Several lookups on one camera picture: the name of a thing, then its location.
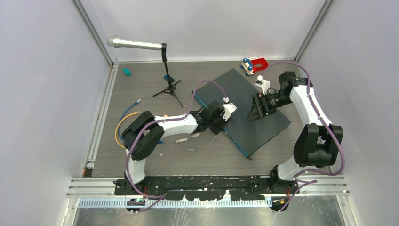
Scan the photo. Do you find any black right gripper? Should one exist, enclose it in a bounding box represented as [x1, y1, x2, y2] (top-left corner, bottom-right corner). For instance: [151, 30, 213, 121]
[247, 91, 293, 122]

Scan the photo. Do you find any silver transceiver module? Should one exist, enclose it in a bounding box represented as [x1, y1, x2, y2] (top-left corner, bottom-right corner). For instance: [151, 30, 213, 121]
[176, 138, 188, 144]
[191, 132, 201, 139]

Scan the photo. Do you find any blue ethernet cable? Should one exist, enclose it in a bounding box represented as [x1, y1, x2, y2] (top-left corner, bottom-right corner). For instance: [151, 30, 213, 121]
[117, 99, 164, 145]

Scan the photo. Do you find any yellow ethernet cable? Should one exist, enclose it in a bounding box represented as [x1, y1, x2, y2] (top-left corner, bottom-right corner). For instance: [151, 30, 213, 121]
[114, 111, 141, 149]

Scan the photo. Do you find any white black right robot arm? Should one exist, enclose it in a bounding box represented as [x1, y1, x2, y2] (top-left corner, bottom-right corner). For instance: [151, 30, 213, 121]
[247, 72, 343, 193]

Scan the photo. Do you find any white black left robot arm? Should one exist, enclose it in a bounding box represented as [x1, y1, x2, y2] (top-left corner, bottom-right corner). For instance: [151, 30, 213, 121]
[121, 101, 237, 195]

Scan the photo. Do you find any red blue toy truck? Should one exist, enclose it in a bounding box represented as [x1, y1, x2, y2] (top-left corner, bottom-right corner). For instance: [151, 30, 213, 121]
[240, 57, 269, 76]

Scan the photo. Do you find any black microphone tripod stand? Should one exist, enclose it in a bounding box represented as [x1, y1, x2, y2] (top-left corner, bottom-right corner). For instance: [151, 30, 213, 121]
[153, 43, 183, 107]

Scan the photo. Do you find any teal toy block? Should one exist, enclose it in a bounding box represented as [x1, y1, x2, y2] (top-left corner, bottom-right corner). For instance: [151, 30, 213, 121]
[123, 68, 131, 76]

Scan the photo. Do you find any dark grey network switch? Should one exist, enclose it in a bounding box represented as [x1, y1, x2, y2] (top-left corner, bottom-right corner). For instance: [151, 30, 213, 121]
[194, 69, 294, 163]

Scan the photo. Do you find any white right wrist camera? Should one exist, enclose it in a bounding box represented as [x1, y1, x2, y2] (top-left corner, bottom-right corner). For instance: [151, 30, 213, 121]
[255, 75, 270, 95]

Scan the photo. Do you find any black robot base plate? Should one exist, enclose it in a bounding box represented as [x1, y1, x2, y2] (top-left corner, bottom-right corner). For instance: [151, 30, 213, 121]
[113, 176, 298, 201]

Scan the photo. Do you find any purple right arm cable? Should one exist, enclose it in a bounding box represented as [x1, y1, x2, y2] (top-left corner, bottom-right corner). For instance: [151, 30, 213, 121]
[261, 61, 346, 213]

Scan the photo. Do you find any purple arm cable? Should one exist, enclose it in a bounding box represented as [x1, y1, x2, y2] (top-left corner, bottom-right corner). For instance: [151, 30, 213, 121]
[261, 61, 346, 213]
[124, 80, 228, 213]

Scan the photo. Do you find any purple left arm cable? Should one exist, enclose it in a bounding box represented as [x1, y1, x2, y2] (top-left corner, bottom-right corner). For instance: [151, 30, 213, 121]
[124, 80, 228, 213]

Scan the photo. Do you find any aluminium frame rail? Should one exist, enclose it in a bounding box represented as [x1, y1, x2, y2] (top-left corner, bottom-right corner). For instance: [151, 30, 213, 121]
[66, 174, 351, 198]

